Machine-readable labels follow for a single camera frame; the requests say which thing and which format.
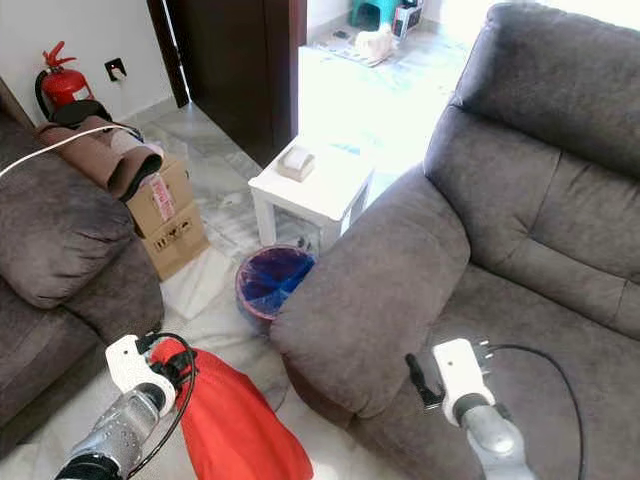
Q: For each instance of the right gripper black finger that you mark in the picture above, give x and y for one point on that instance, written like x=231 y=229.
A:
x=415 y=372

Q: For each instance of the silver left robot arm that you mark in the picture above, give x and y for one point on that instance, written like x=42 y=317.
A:
x=120 y=435

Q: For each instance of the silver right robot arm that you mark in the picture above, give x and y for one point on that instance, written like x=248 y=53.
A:
x=500 y=445

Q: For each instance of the dark grey fabric sofa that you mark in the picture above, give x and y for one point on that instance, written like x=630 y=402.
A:
x=530 y=210
x=60 y=230

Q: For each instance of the purple round bin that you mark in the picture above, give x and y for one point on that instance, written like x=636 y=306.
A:
x=272 y=280

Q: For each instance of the cardboard box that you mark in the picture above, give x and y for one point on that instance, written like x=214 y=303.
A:
x=175 y=235

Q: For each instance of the white side table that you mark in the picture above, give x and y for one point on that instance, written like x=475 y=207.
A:
x=320 y=190

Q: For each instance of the brown rolled cushion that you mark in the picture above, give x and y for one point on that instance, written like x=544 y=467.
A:
x=105 y=155

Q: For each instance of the beige tissue box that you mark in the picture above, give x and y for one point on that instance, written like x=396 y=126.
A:
x=295 y=163

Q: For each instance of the black flat object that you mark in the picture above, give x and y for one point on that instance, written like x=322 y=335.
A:
x=82 y=112

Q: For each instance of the red fire extinguisher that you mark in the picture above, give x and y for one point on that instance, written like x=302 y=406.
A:
x=65 y=88

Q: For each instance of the dark brown wooden door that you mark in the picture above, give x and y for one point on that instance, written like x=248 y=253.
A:
x=240 y=70

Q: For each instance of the white black small appliance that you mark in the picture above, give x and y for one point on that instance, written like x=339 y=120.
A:
x=408 y=18

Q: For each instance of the teal plastic stool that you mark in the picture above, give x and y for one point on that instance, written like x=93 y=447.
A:
x=372 y=12

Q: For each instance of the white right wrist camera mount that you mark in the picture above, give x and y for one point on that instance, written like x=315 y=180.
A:
x=460 y=370

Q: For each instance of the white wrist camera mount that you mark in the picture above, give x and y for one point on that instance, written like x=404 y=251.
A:
x=128 y=365
x=460 y=370

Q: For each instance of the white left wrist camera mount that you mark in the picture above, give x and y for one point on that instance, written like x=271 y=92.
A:
x=128 y=365

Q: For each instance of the black wall socket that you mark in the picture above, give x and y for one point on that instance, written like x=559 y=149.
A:
x=115 y=69

